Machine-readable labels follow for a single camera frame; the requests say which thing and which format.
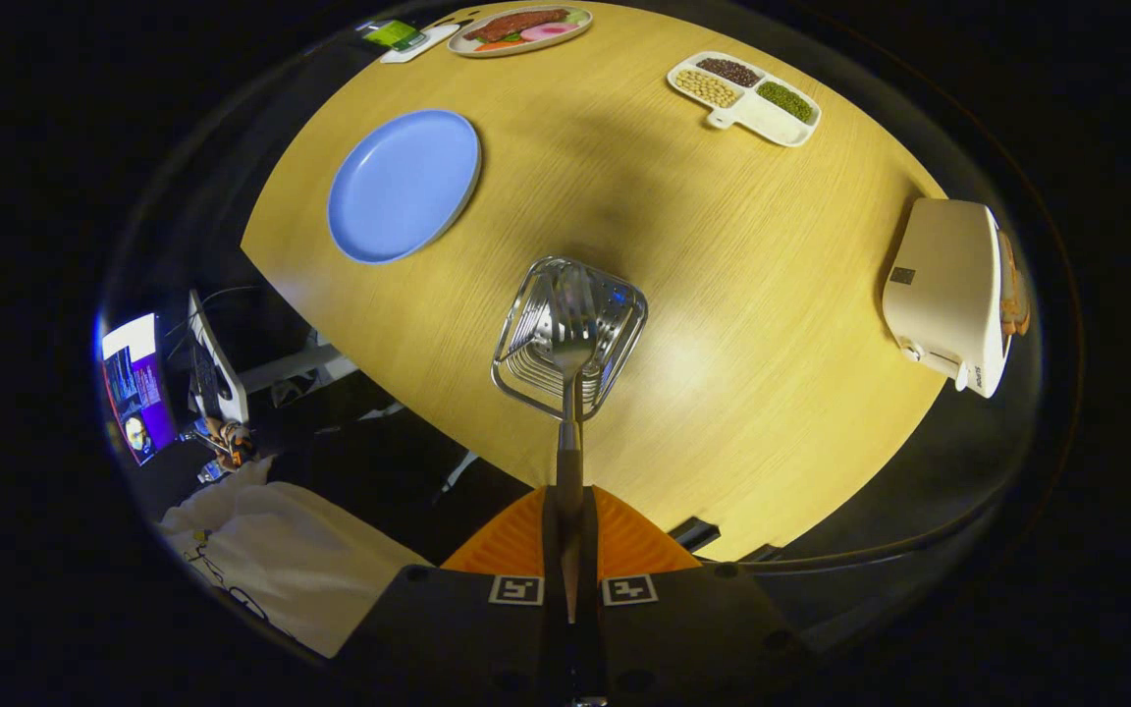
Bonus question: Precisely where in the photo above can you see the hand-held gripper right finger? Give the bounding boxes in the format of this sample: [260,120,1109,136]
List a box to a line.
[580,484,812,703]

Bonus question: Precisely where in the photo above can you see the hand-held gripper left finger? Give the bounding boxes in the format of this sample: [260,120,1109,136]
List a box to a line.
[330,484,566,703]

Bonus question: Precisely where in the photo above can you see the metal fork wooden handle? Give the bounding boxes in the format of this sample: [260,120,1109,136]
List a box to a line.
[546,265,601,625]

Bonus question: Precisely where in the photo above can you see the small black block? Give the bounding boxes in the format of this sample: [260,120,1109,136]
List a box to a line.
[669,517,724,553]

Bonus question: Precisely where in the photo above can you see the person's white shirt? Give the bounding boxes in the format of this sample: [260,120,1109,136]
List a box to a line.
[155,460,434,661]

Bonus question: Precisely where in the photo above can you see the white laptop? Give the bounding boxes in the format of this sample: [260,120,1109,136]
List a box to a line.
[186,288,252,425]

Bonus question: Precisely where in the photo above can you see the blue round plate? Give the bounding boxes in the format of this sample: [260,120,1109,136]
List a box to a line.
[327,108,483,266]

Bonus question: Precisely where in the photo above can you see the computer monitor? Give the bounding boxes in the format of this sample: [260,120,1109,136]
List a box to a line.
[97,312,179,467]

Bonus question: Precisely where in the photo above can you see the white toaster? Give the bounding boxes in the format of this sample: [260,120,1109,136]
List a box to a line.
[882,196,1018,399]

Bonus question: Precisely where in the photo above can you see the white divided tray with beans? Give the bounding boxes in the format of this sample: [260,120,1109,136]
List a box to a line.
[666,51,822,148]

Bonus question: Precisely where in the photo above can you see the toast slice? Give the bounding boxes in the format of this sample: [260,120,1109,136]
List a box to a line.
[996,229,1032,338]

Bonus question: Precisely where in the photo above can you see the oval plate with food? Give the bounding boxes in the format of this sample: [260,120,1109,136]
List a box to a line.
[447,5,594,59]

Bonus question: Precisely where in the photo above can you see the white square coaster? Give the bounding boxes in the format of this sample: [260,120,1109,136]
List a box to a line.
[379,24,461,65]

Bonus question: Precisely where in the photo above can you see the clear bottle green label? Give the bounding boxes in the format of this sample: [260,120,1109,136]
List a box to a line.
[361,18,429,53]

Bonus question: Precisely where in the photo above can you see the metal wire basket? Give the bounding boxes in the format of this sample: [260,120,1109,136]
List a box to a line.
[490,255,649,423]

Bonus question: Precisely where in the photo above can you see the white desk frame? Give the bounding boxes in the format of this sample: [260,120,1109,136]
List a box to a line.
[235,339,362,396]

